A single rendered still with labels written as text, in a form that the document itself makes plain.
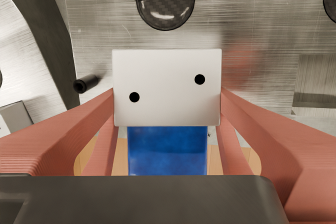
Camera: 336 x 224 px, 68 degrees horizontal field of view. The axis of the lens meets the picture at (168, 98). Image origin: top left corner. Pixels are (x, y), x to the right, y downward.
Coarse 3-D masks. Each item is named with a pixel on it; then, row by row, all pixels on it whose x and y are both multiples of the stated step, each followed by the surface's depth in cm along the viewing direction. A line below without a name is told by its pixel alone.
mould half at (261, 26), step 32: (96, 0) 16; (128, 0) 16; (224, 0) 15; (256, 0) 14; (288, 0) 14; (320, 0) 14; (96, 32) 17; (128, 32) 16; (160, 32) 16; (192, 32) 16; (224, 32) 15; (256, 32) 15; (288, 32) 15; (320, 32) 14; (96, 64) 18; (224, 64) 16; (256, 64) 16; (288, 64) 15; (256, 96) 16; (288, 96) 16
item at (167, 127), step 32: (128, 64) 11; (160, 64) 11; (192, 64) 11; (128, 96) 11; (160, 96) 11; (192, 96) 11; (128, 128) 13; (160, 128) 13; (192, 128) 13; (128, 160) 13; (160, 160) 13; (192, 160) 13
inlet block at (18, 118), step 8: (8, 104) 25; (16, 104) 24; (0, 112) 22; (8, 112) 23; (16, 112) 24; (24, 112) 24; (0, 120) 22; (8, 120) 23; (16, 120) 23; (24, 120) 24; (0, 128) 22; (8, 128) 22; (16, 128) 23; (0, 136) 23
